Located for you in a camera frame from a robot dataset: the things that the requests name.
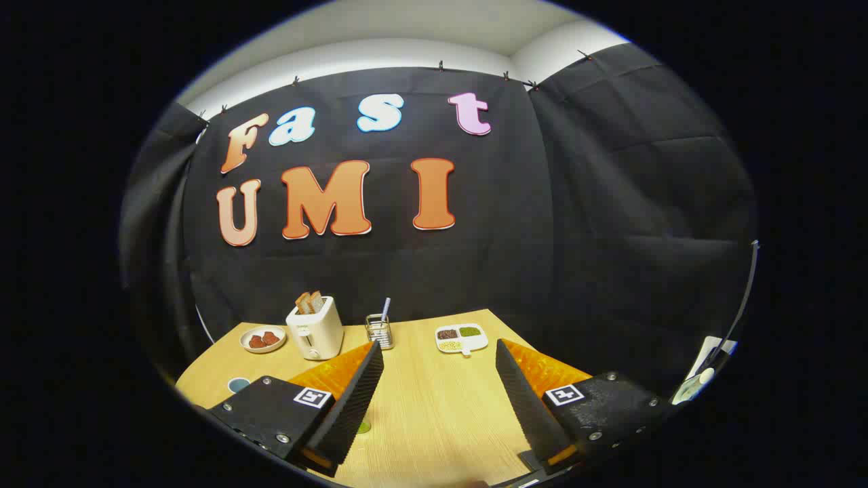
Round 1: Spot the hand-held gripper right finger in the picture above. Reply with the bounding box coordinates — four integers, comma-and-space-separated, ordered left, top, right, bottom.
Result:
495, 338, 669, 475

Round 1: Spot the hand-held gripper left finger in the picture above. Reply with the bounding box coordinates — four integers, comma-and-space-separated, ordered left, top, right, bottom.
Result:
207, 341, 384, 479

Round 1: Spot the cream white toaster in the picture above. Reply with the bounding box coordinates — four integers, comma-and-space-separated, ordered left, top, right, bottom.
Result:
285, 296, 344, 361

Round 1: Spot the wooden table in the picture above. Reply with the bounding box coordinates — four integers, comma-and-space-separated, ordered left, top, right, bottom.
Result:
175, 308, 591, 488

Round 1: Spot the white divided bean dish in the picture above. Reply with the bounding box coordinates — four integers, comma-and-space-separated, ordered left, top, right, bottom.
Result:
435, 323, 489, 357

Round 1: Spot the round white plate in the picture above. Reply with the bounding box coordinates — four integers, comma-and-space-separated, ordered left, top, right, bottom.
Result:
240, 325, 287, 354

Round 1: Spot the white and grey object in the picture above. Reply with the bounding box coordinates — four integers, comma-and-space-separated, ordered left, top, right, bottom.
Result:
671, 335, 738, 406

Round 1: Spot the thin grey rod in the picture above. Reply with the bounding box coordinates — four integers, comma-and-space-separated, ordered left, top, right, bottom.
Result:
719, 241, 760, 353

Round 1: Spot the row of black clips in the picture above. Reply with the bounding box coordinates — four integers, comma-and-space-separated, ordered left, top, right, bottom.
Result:
197, 49, 594, 126

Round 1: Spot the metal wire utensil holder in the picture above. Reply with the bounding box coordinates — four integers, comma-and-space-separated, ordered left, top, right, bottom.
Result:
365, 314, 395, 350

